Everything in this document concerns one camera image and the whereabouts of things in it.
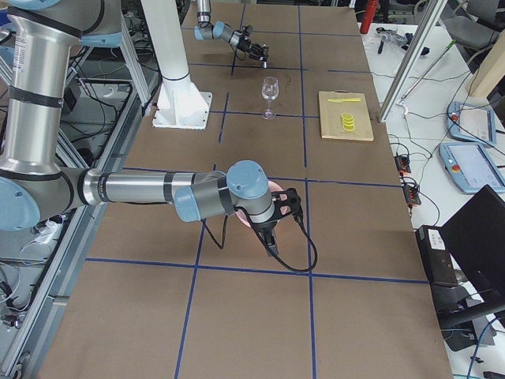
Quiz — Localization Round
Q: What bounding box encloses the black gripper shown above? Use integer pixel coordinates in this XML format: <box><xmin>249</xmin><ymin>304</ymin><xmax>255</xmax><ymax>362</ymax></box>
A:
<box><xmin>236</xmin><ymin>32</ymin><xmax>269</xmax><ymax>62</ymax></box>
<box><xmin>249</xmin><ymin>216</ymin><xmax>279</xmax><ymax>256</ymax></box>

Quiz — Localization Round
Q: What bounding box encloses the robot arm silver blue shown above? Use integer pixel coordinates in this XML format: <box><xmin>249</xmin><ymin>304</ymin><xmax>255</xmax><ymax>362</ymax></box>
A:
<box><xmin>1</xmin><ymin>1</ymin><xmax>282</xmax><ymax>254</ymax></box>
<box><xmin>194</xmin><ymin>0</ymin><xmax>269</xmax><ymax>68</ymax></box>

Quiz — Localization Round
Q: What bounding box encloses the clear wine glass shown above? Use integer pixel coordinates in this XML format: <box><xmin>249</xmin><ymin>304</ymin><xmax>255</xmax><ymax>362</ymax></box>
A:
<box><xmin>261</xmin><ymin>77</ymin><xmax>279</xmax><ymax>120</ymax></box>

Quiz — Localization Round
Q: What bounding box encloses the pink bowl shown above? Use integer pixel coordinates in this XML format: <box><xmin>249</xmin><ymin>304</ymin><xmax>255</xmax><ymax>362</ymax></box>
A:
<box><xmin>236</xmin><ymin>181</ymin><xmax>289</xmax><ymax>227</ymax></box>

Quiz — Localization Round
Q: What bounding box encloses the bamboo cutting board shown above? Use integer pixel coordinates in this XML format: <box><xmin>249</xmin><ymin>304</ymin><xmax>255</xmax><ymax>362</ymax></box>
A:
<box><xmin>318</xmin><ymin>91</ymin><xmax>374</xmax><ymax>142</ymax></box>

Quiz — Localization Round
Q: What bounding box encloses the yellow plastic knife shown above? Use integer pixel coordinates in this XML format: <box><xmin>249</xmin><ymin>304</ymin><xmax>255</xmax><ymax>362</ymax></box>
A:
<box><xmin>327</xmin><ymin>97</ymin><xmax>361</xmax><ymax>103</ymax></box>

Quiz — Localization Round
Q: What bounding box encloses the lemon slices row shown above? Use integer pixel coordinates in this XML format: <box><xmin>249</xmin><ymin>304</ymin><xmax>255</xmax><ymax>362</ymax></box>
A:
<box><xmin>340</xmin><ymin>113</ymin><xmax>355</xmax><ymax>133</ymax></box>

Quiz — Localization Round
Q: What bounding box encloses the red fire extinguisher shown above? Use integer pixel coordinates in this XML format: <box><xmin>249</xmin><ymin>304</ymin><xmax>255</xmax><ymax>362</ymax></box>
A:
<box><xmin>360</xmin><ymin>0</ymin><xmax>378</xmax><ymax>34</ymax></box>

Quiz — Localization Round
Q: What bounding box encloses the clear plastic bag with tools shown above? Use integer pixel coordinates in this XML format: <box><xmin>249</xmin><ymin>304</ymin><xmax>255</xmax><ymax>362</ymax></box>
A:
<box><xmin>376</xmin><ymin>27</ymin><xmax>410</xmax><ymax>54</ymax></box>

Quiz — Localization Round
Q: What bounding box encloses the orange black connector strip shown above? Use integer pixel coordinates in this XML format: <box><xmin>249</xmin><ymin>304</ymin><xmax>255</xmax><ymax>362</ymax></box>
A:
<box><xmin>395</xmin><ymin>154</ymin><xmax>421</xmax><ymax>209</ymax></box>

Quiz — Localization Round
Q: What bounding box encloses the black box with label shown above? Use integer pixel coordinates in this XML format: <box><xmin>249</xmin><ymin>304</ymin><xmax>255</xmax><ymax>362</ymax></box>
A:
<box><xmin>415</xmin><ymin>225</ymin><xmax>458</xmax><ymax>288</ymax></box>

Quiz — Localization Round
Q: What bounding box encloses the thin metal rod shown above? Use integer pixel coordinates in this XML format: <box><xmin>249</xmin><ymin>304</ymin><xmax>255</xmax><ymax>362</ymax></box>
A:
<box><xmin>397</xmin><ymin>39</ymin><xmax>456</xmax><ymax>107</ymax></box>

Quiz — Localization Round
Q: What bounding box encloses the black monitor with stand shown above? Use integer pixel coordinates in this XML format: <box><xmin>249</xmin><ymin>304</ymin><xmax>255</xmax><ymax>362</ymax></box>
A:
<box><xmin>439</xmin><ymin>185</ymin><xmax>504</xmax><ymax>328</ymax></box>

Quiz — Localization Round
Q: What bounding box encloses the lower teach pendant tablet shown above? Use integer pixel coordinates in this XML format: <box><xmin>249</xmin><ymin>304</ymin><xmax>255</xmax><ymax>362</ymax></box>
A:
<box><xmin>439</xmin><ymin>142</ymin><xmax>504</xmax><ymax>194</ymax></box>

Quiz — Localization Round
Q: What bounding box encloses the teach pendant tablet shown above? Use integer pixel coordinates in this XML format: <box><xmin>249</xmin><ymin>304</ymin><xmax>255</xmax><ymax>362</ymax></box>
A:
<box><xmin>447</xmin><ymin>101</ymin><xmax>496</xmax><ymax>147</ymax></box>
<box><xmin>439</xmin><ymin>142</ymin><xmax>504</xmax><ymax>194</ymax></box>

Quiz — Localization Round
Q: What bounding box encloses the upper teach pendant tablet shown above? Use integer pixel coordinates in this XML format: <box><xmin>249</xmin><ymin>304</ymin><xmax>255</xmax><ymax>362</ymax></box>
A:
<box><xmin>447</xmin><ymin>101</ymin><xmax>496</xmax><ymax>147</ymax></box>

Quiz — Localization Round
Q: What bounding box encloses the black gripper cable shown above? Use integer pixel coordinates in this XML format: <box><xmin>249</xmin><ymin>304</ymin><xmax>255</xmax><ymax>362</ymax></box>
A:
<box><xmin>201</xmin><ymin>212</ymin><xmax>319</xmax><ymax>273</ymax></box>

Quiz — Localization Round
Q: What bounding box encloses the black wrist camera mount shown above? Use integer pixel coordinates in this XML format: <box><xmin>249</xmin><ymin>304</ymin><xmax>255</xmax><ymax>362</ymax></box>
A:
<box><xmin>271</xmin><ymin>188</ymin><xmax>303</xmax><ymax>223</ymax></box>

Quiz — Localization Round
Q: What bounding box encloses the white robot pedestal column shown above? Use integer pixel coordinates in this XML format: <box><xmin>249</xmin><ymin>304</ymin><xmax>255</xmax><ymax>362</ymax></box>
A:
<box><xmin>141</xmin><ymin>0</ymin><xmax>212</xmax><ymax>130</ymax></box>

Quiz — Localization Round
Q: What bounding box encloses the aluminium frame post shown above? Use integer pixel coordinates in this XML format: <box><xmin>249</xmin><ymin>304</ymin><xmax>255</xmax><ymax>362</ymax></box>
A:
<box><xmin>378</xmin><ymin>0</ymin><xmax>447</xmax><ymax>122</ymax></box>

